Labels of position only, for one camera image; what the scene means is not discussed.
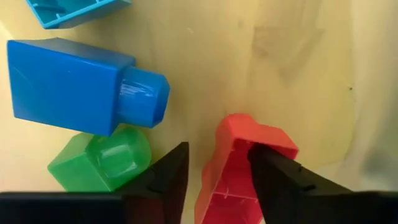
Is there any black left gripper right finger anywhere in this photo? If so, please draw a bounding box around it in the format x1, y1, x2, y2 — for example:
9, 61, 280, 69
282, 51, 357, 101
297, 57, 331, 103
248, 143, 358, 224

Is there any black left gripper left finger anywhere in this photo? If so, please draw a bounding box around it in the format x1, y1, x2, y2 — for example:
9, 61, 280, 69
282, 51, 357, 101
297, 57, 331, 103
118, 141, 190, 224

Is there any bright green toy brick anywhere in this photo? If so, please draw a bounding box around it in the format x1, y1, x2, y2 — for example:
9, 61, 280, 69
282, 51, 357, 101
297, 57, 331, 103
47, 126, 152, 193

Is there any red toy brick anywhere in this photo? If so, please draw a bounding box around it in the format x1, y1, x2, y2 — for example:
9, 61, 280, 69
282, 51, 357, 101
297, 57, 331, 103
194, 113, 299, 224

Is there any yellow translucent plastic bin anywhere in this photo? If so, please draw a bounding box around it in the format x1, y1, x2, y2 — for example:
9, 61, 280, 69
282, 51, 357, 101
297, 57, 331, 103
0, 0, 398, 224

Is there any light blue toy brick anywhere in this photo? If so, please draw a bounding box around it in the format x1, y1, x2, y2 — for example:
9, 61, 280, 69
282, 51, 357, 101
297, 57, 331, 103
25, 0, 133, 30

